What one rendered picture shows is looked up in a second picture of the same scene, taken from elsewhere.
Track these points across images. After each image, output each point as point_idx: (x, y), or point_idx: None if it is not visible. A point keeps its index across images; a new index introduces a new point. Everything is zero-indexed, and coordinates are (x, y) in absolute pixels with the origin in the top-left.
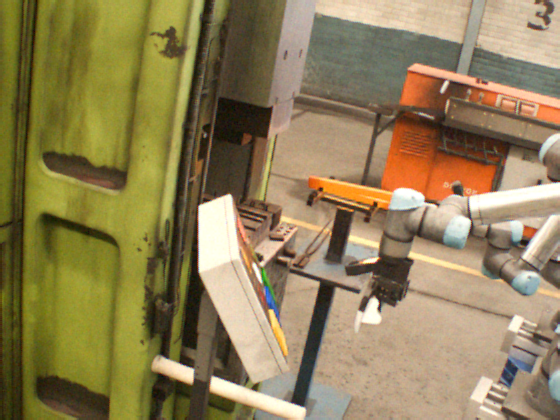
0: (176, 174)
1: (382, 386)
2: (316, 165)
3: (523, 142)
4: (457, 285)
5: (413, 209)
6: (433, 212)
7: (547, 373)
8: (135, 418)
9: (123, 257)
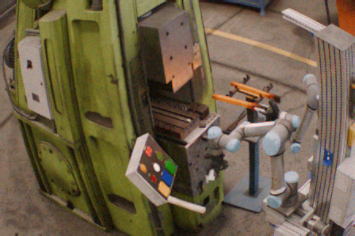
0: (131, 121)
1: (301, 175)
2: (313, 6)
3: None
4: None
5: (214, 138)
6: (222, 138)
7: None
8: (144, 211)
9: (120, 154)
